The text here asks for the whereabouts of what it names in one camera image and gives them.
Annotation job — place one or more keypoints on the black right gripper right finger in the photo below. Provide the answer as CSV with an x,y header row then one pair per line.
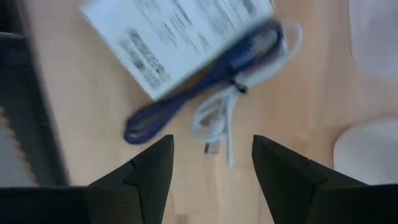
x,y
292,186

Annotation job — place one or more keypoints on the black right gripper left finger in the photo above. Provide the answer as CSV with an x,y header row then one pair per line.
x,y
143,186

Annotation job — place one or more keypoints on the white plastic bin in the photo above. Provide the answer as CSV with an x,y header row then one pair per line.
x,y
370,152

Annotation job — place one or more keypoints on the white printed flat box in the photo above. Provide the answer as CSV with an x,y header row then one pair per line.
x,y
161,37

